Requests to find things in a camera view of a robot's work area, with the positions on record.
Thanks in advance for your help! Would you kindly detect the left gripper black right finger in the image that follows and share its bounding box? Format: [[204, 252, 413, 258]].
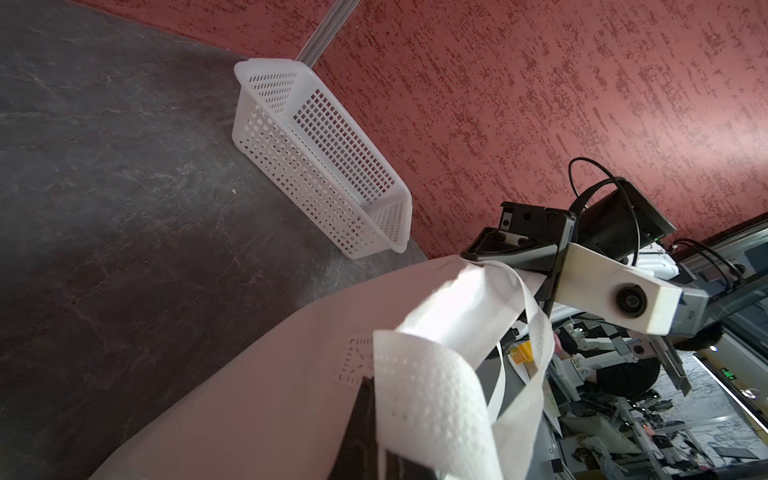
[[385, 451, 438, 480]]

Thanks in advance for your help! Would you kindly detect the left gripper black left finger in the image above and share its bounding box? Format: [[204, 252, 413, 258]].
[[328, 377, 379, 480]]

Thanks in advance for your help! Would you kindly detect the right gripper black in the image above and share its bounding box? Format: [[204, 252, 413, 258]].
[[461, 202, 576, 314]]

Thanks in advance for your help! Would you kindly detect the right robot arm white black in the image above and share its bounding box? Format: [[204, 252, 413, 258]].
[[461, 177, 675, 318]]

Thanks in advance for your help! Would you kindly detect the white perforated plastic basket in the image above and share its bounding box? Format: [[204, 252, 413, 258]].
[[232, 59, 413, 259]]

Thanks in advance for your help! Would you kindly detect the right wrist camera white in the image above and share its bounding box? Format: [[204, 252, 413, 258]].
[[554, 243, 709, 337]]

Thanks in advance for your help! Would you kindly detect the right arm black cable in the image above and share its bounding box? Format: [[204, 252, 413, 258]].
[[567, 157, 745, 283]]

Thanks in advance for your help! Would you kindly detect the right aluminium corner post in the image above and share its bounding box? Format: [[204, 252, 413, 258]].
[[296, 0, 360, 68]]

